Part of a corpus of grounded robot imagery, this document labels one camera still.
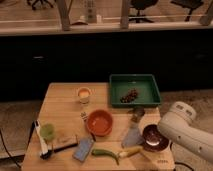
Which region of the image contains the black cable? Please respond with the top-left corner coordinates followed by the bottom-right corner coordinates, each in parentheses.
top-left (169, 141), bottom-right (196, 171)
top-left (0, 121), bottom-right (36, 169)

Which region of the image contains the green cup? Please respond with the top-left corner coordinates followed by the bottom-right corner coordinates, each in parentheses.
top-left (40, 124), bottom-right (55, 141)

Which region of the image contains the blue sponge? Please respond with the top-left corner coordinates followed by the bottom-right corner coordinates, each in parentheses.
top-left (73, 138), bottom-right (94, 162)

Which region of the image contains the black handled tool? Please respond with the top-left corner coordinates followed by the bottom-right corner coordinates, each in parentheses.
top-left (40, 143), bottom-right (78, 160)

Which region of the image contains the orange cup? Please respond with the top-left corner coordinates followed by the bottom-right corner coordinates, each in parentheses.
top-left (77, 87), bottom-right (91, 104)

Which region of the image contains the dark grape bunch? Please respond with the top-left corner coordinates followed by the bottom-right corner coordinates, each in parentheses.
top-left (120, 89), bottom-right (138, 103)

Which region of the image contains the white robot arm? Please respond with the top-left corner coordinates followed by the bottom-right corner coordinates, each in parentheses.
top-left (157, 101), bottom-right (213, 164)

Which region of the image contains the orange bowl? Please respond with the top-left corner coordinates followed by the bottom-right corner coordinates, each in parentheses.
top-left (86, 109), bottom-right (113, 137)

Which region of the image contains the small metal cup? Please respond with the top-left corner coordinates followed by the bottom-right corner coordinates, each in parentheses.
top-left (131, 106), bottom-right (145, 123)

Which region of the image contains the green plastic tray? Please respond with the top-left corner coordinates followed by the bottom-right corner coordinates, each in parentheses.
top-left (109, 74), bottom-right (161, 108)

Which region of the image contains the black cable right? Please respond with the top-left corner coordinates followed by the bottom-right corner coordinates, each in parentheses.
top-left (169, 141), bottom-right (196, 171)

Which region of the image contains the green chili pepper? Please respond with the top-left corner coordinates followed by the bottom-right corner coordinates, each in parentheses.
top-left (91, 148), bottom-right (119, 165)

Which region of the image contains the black cable left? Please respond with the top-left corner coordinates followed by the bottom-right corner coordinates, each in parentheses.
top-left (0, 121), bottom-right (36, 169)

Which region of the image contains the dark brown bowl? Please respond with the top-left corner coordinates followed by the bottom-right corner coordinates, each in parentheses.
top-left (142, 124), bottom-right (169, 152)

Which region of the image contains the white handled brush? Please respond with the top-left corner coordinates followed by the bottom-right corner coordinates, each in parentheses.
top-left (34, 120), bottom-right (48, 157)

